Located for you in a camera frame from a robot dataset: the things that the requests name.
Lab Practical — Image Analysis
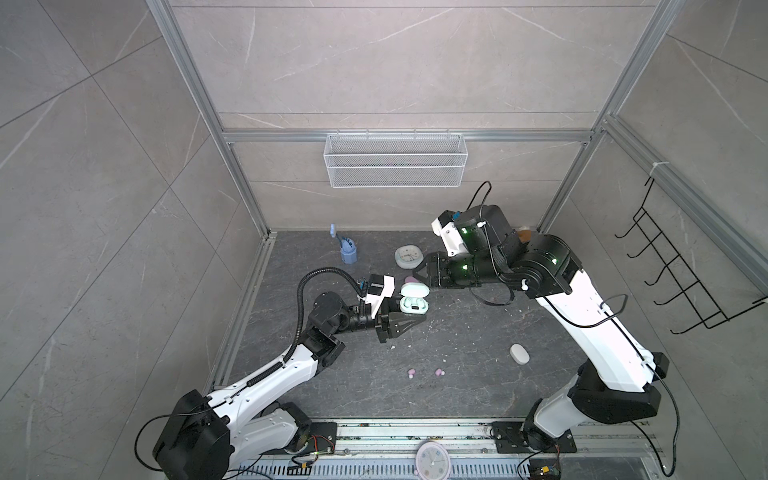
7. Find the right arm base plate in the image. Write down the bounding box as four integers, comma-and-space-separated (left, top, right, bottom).
489, 421, 577, 454

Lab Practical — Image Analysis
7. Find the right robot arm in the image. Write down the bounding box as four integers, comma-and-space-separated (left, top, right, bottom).
420, 201, 670, 453

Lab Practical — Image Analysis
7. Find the white teddy bear brown shirt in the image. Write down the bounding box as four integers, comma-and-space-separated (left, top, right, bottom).
517, 229, 534, 243

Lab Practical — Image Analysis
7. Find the white wire basket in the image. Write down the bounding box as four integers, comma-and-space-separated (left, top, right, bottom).
323, 133, 469, 189

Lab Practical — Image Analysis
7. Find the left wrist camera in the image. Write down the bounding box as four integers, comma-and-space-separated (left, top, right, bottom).
363, 274, 395, 318

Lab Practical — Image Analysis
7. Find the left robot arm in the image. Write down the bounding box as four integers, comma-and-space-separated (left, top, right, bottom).
141, 267, 430, 479

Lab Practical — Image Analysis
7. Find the black wall hook rack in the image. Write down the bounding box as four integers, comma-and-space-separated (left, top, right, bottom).
614, 177, 767, 336

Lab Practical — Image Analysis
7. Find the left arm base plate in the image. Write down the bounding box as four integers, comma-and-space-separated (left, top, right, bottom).
266, 421, 338, 455

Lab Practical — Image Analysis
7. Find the white round bowl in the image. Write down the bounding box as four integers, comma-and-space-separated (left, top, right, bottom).
394, 245, 424, 270

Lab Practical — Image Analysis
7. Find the white earbud case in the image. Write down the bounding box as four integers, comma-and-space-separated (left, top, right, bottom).
509, 344, 530, 365

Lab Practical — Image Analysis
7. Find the white round clock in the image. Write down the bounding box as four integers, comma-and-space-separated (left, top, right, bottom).
415, 441, 452, 480

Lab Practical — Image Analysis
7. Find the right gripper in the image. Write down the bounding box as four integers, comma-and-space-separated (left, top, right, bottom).
410, 251, 505, 288

